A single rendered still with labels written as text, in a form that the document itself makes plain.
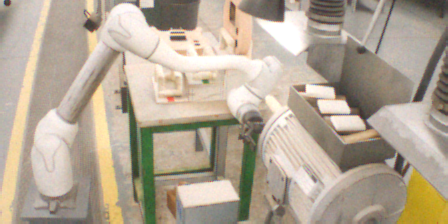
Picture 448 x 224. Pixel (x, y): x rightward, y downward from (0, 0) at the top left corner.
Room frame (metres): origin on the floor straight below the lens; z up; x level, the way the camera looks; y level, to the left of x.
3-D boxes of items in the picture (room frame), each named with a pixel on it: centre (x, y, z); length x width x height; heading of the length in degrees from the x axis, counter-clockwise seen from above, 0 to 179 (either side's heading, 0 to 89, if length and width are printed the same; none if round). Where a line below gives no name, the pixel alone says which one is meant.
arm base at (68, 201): (1.36, 0.66, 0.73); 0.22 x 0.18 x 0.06; 11
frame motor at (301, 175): (0.92, -0.27, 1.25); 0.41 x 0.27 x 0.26; 19
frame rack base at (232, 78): (2.05, -0.03, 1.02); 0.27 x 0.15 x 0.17; 16
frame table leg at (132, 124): (2.22, 0.51, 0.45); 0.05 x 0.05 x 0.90; 19
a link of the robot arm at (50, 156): (1.39, 0.67, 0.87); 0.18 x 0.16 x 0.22; 20
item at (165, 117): (2.04, 0.18, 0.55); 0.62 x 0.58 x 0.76; 19
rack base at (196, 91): (2.01, 0.12, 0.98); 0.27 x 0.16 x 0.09; 16
